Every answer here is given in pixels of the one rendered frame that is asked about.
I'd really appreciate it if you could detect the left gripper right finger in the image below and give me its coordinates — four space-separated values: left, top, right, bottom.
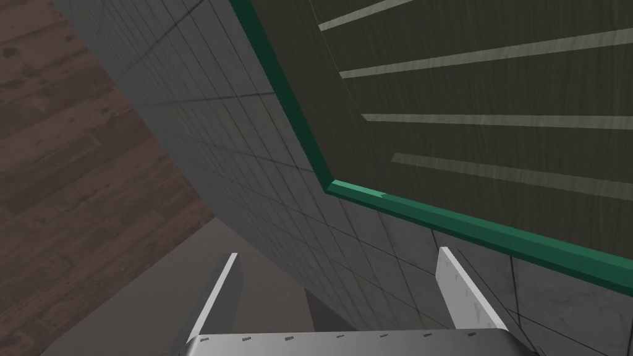
435 247 509 332

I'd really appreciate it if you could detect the dark wooden door leaf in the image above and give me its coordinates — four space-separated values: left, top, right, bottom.
249 0 633 261

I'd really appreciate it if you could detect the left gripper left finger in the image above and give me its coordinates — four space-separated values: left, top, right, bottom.
186 252 244 344

